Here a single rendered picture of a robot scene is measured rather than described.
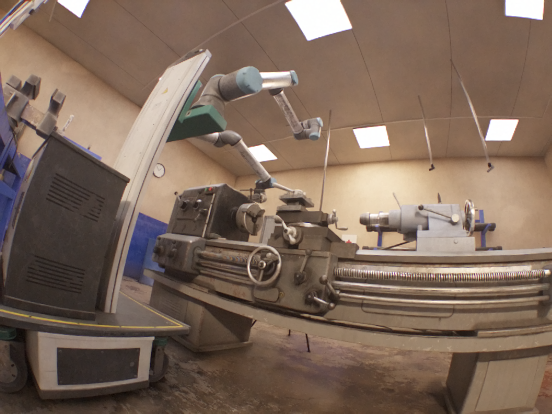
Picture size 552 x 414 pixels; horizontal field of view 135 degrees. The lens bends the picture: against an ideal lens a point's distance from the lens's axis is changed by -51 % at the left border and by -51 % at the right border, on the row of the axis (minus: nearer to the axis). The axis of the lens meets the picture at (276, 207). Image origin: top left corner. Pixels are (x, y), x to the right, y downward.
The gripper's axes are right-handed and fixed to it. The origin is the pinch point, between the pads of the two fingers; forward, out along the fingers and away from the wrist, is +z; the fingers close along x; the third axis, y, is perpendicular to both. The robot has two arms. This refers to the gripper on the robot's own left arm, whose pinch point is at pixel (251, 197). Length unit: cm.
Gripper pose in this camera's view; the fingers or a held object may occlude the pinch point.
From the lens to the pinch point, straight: 196.1
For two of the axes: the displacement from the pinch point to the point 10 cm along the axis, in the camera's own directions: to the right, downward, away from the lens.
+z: -2.3, 0.1, -9.7
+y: 0.1, 10.0, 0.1
